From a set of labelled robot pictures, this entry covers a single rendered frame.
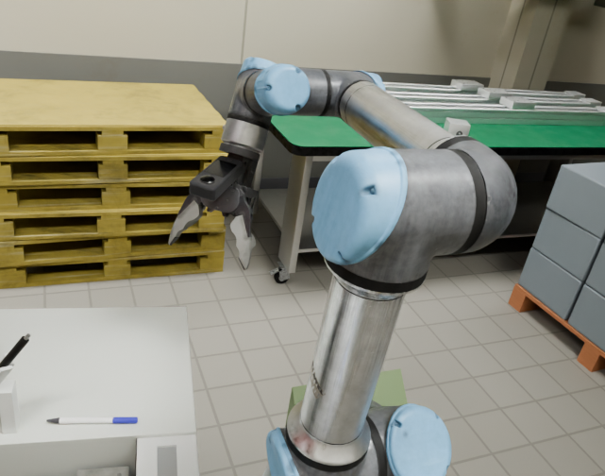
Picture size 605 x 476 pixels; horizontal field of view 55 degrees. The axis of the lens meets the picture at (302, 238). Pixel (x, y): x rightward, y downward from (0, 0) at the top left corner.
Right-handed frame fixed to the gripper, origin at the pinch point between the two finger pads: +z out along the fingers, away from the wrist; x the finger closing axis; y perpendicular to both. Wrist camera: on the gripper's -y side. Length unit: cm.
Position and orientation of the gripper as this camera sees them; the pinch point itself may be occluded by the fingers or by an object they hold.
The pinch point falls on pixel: (204, 258)
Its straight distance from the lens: 102.6
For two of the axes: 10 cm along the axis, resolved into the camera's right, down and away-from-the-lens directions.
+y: 2.6, 0.2, 9.6
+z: -2.8, 9.6, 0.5
